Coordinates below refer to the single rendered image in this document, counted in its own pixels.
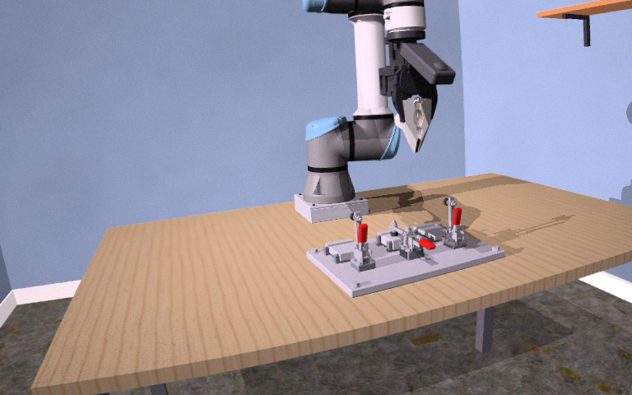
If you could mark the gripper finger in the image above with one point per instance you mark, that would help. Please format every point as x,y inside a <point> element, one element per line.
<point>406,110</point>
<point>424,113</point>

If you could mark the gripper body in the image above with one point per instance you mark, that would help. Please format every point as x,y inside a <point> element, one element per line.
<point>411,81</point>

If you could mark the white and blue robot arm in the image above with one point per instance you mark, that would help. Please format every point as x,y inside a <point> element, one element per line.
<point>373,134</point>

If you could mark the toggle clamp with red handle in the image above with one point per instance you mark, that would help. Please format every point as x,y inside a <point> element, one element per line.
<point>454,240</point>

